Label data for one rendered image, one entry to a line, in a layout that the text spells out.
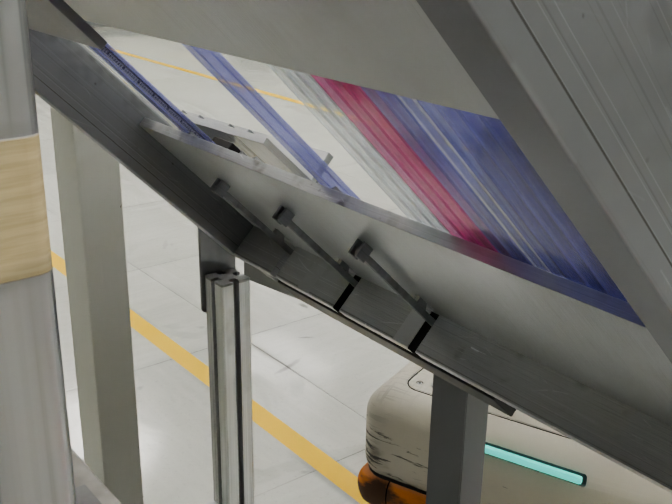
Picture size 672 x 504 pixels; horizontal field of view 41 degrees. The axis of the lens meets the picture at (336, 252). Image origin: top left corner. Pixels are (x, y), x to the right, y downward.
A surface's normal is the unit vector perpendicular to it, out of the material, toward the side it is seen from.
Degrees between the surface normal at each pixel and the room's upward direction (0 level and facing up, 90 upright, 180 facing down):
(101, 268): 90
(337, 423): 0
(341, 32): 135
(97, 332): 90
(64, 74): 90
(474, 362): 45
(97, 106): 90
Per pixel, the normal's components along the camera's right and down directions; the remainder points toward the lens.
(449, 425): -0.68, 0.25
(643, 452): -0.55, -0.52
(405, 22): -0.57, 0.81
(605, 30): 0.62, 0.29
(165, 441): 0.01, -0.94
